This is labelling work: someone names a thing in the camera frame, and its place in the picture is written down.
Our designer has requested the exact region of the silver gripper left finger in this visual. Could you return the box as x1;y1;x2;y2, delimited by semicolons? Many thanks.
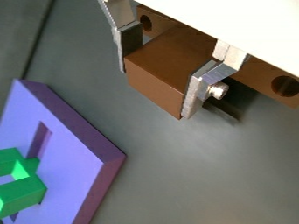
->
97;0;143;73

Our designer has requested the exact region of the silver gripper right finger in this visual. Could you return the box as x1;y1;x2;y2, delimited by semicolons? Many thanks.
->
181;40;248;118

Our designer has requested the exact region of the brown T-shaped block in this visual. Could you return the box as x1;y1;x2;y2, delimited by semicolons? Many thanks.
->
124;4;299;119

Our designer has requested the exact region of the purple base block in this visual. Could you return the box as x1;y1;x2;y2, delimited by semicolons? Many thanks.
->
0;80;125;224

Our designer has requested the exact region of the green U-shaped block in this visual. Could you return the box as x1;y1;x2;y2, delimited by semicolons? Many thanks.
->
0;148;46;219

